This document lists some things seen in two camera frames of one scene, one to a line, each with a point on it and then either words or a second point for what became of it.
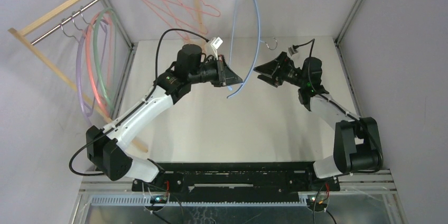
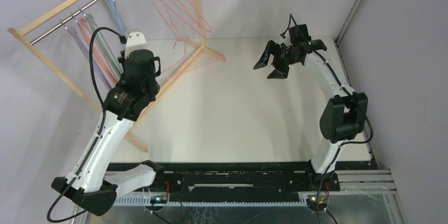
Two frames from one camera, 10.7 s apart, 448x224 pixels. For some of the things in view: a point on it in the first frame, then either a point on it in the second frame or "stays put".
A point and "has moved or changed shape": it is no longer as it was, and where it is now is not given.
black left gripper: (229, 77) -> (123, 72)
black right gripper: (280, 72) -> (283, 55)
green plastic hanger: (96, 68) -> (104, 45)
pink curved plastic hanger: (100, 103) -> (84, 20)
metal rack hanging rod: (37, 39) stays put
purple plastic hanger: (89, 114) -> (74, 32)
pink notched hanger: (162, 0) has moved or changed shape
